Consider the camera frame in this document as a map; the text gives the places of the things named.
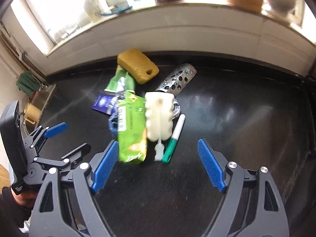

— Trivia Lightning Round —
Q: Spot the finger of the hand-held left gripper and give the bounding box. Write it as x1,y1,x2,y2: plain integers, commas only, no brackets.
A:
33,143,91,177
23,122,69,158

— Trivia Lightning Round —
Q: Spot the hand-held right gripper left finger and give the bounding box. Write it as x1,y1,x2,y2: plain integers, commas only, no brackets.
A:
29,139,119,237

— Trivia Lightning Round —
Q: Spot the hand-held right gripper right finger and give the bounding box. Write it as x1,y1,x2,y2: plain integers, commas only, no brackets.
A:
197,139,290,237

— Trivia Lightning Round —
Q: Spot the purple toothpaste tube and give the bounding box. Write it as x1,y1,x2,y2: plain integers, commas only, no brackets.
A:
91,93,116,116

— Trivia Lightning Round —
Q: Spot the silver pill blister pack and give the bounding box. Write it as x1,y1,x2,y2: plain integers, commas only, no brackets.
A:
154,64,197,99

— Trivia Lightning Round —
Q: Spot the person's left forearm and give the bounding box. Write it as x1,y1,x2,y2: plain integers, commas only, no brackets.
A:
0,186,34,230

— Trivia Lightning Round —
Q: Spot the person's left hand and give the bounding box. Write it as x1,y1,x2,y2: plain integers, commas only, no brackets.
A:
14,190,38,206

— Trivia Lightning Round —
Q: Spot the yellow plastic container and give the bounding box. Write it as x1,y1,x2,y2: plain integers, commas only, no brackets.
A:
24,102,42,125

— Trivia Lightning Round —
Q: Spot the steel sink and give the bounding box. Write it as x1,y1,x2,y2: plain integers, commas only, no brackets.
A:
35,83,58,111

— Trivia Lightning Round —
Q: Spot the green snack packet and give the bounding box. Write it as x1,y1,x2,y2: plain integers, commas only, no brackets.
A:
116,91,149,165

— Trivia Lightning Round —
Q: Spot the green marker pen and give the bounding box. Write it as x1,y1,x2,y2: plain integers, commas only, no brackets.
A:
162,114,186,163

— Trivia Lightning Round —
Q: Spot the green cloth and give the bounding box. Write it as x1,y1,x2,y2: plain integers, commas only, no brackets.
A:
16,70,40,97

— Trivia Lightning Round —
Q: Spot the crumpled silver foil wrapper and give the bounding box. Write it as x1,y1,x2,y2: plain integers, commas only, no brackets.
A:
172,98,182,120

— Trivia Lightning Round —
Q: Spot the white sponge bottle brush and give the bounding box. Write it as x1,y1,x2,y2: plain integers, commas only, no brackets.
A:
144,91,176,162

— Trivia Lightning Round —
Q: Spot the green crumpled wrapper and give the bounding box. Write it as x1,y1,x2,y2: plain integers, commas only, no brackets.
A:
105,65,136,94

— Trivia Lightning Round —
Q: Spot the yellow sponge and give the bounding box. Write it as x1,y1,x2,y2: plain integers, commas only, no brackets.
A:
117,49,160,85

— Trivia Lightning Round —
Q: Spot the clear plastic bottle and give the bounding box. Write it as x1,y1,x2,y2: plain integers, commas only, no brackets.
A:
83,0,104,23

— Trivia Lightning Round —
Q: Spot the blue cable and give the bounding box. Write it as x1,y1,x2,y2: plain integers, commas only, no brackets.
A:
101,5,134,16

